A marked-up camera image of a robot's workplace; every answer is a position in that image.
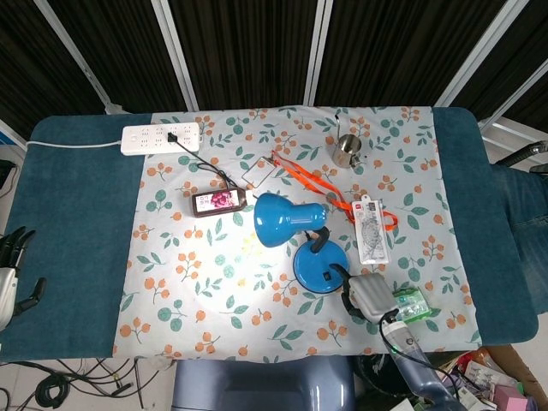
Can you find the white frame post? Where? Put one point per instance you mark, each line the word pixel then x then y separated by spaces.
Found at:
pixel 180 55
pixel 73 47
pixel 475 51
pixel 514 98
pixel 317 51

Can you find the blue desk lamp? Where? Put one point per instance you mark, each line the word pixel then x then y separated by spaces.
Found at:
pixel 278 222

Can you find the blue denim fabric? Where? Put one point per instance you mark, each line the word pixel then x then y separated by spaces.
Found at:
pixel 522 214

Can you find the black chair armrest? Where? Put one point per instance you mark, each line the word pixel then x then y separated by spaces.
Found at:
pixel 528 152

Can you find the dark juice bottle purple label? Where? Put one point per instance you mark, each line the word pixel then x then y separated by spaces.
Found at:
pixel 214 201

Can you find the white power strip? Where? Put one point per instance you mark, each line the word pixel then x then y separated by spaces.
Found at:
pixel 145 139

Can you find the clear ruler set package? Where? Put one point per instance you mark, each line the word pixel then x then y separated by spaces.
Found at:
pixel 372 231

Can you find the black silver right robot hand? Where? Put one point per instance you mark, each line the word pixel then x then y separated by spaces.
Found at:
pixel 372 295

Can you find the pink box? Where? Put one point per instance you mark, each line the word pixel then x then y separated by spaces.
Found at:
pixel 509 398

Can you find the clear badge holder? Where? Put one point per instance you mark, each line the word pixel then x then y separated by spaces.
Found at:
pixel 257 171

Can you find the floral fruit print tablecloth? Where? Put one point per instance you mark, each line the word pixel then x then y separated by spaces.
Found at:
pixel 192 299

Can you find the teal table cover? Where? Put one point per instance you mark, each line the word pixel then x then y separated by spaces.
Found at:
pixel 77 214

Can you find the green plastic packet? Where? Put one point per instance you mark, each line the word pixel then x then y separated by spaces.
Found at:
pixel 413 304

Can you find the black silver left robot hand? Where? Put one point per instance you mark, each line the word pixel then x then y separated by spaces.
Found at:
pixel 8 291

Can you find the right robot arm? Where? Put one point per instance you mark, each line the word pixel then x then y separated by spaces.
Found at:
pixel 406 342

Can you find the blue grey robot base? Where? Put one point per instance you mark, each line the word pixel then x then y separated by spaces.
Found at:
pixel 257 385

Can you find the stainless steel cup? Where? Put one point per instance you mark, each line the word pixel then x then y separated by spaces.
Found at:
pixel 344 150

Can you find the cardboard box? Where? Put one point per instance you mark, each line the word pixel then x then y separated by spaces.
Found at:
pixel 514 364

